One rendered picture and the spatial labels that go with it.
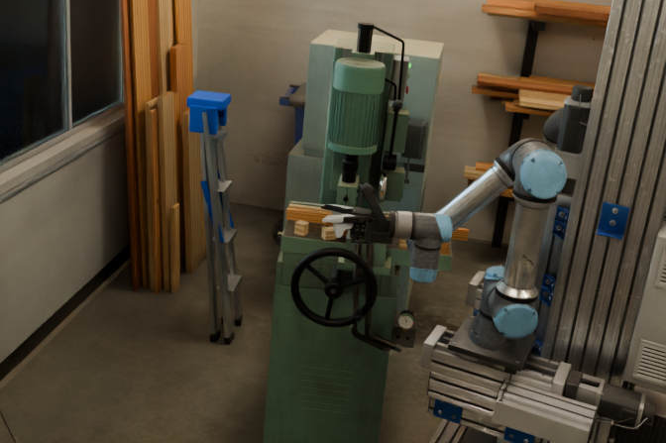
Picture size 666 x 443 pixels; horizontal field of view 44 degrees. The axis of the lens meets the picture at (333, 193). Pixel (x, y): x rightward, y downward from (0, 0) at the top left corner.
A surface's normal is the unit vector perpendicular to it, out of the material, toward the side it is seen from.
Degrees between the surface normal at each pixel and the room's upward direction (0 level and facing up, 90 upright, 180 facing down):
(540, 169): 83
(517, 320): 97
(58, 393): 0
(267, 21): 90
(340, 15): 90
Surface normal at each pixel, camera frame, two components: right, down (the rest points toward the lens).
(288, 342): -0.09, 0.33
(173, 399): 0.09, -0.94
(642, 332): -0.42, 0.27
